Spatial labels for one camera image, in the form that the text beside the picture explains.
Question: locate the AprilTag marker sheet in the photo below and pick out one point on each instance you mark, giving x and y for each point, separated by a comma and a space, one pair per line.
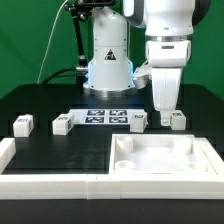
105, 116

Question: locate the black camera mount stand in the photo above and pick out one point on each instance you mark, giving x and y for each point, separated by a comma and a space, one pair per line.
80, 11

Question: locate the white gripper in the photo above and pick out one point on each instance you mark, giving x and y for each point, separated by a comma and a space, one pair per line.
167, 60

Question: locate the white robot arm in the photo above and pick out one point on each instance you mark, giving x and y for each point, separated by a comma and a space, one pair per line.
120, 40

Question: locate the white U-shaped obstacle fence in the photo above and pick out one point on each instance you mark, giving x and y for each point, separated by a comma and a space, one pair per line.
111, 186

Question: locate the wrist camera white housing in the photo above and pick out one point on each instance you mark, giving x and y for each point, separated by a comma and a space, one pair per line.
142, 75

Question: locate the white square tabletop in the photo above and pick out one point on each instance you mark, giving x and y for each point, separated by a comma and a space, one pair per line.
158, 154

